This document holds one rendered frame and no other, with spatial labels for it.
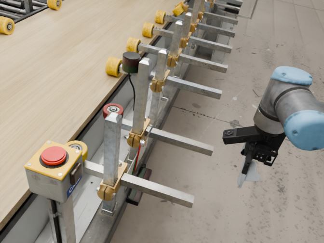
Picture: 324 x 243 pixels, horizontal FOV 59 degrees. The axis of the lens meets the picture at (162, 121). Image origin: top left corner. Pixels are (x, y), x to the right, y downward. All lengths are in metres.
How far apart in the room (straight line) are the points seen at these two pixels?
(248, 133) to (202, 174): 1.38
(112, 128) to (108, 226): 0.40
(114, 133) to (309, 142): 0.46
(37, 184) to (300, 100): 0.55
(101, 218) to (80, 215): 0.13
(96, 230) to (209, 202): 1.16
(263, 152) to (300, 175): 1.72
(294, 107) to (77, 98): 0.83
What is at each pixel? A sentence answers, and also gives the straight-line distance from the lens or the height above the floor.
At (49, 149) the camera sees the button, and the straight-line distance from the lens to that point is 0.53.
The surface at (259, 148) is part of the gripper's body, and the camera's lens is 0.86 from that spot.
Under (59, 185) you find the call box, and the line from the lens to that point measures 0.52.
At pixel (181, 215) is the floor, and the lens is 1.95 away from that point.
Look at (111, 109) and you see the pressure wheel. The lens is 1.14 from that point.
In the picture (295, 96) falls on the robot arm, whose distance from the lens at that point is 0.70.
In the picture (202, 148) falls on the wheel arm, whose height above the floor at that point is 0.86.
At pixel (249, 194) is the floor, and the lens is 2.22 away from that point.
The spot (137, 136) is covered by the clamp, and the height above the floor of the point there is 0.87.
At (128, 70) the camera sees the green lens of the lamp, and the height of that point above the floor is 1.14.
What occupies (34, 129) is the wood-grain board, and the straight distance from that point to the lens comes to 1.08.
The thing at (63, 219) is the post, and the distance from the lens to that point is 0.64.
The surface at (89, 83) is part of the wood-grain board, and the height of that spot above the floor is 0.90.
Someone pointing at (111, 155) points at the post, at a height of 0.99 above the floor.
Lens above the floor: 1.60
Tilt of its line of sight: 39 degrees down
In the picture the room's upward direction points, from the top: 11 degrees clockwise
